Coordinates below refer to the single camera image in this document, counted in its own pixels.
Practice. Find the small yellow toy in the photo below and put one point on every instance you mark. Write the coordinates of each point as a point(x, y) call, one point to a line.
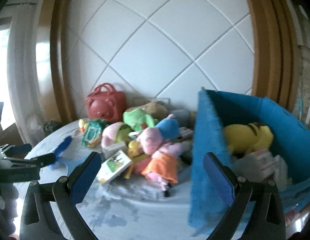
point(83, 123)

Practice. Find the brown plush toy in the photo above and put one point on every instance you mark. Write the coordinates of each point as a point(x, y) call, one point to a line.
point(155, 107)

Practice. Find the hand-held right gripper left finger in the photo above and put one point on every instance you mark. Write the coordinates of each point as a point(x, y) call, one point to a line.
point(85, 177)

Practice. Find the green toy packet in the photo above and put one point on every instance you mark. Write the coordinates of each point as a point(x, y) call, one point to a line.
point(91, 135)

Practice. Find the dark patterned cloth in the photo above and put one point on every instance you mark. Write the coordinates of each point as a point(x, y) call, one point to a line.
point(52, 126)

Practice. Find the red bear handbag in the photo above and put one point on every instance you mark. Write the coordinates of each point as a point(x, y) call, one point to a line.
point(105, 107)

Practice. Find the pink pig plush orange dress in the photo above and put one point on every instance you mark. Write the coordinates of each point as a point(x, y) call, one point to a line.
point(162, 165)

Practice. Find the pink and green plush toy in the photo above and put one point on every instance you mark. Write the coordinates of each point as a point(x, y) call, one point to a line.
point(110, 135)

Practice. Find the pink pig plush blue hat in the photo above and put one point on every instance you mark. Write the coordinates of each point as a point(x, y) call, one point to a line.
point(150, 140)

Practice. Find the yellow plush toy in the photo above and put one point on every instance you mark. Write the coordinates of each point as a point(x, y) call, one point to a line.
point(244, 136)

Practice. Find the yellow duck toy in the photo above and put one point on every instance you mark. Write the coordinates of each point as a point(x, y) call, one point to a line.
point(133, 147)

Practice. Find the white and pink box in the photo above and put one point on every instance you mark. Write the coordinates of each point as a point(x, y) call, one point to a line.
point(259, 162)

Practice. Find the white picture book box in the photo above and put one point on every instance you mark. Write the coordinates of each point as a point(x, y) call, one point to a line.
point(112, 166)

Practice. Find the white door frame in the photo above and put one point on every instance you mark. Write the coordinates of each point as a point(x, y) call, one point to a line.
point(22, 80)

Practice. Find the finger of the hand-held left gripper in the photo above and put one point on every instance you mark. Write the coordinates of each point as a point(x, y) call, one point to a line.
point(20, 148)
point(62, 146)

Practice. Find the wooden frame post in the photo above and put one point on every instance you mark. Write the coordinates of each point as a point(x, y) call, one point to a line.
point(269, 42)
point(61, 67)

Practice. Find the blue storage box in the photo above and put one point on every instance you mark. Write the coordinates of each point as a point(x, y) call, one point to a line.
point(207, 135)

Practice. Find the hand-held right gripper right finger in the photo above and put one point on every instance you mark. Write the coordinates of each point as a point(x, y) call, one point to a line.
point(219, 177)

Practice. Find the grey container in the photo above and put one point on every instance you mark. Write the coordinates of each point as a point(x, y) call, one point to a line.
point(181, 116)

